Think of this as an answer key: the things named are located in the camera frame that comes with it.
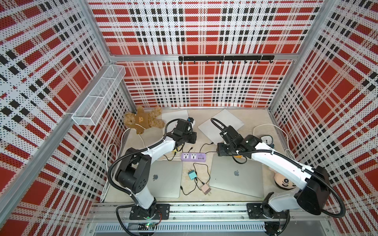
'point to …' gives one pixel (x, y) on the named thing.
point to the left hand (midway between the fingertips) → (198, 135)
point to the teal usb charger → (192, 174)
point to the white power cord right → (280, 128)
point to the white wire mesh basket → (90, 110)
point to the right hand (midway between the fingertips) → (223, 149)
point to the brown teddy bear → (141, 121)
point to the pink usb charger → (205, 189)
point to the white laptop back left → (168, 115)
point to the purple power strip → (191, 157)
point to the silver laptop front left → (165, 179)
